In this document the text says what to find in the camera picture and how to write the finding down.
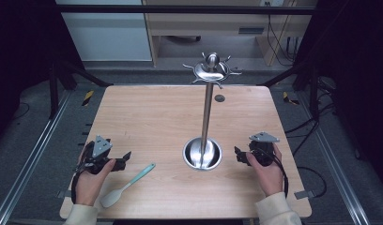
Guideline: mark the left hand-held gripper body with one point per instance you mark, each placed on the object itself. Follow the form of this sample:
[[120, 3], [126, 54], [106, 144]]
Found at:
[[100, 146]]

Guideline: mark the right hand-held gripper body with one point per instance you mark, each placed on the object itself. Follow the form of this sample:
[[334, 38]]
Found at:
[[263, 150]]

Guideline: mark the person's right hand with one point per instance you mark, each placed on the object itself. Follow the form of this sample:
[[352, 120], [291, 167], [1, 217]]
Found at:
[[268, 178]]

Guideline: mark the person's left hand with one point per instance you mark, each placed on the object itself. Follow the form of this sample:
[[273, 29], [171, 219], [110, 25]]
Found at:
[[89, 184]]

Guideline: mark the steel utensil stand with hooks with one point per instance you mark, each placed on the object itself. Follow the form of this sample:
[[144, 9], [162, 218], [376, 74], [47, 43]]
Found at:
[[206, 125]]

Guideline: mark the yellow black tape piece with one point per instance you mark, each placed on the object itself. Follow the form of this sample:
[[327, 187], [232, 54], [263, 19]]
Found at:
[[288, 98], [88, 97]]

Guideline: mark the grey round table grommet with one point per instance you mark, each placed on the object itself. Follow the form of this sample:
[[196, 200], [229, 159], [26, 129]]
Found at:
[[219, 98]]

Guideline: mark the white cabinet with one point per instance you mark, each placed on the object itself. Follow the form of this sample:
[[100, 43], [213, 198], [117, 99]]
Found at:
[[108, 37]]

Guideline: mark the light wooden desk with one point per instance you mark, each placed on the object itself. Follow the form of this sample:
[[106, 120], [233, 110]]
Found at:
[[211, 26]]

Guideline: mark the grey metal table bracket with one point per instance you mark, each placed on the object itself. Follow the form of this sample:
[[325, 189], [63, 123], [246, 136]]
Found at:
[[303, 194], [64, 194]]

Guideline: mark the aluminium floor rail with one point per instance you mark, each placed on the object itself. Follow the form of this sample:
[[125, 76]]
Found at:
[[333, 156], [33, 156]]

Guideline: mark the black frame strut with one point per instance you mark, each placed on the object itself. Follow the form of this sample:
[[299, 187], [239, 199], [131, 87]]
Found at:
[[308, 81], [75, 73]]

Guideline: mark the black horizontal frame bar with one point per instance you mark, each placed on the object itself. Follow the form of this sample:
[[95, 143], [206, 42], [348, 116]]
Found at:
[[180, 9]]

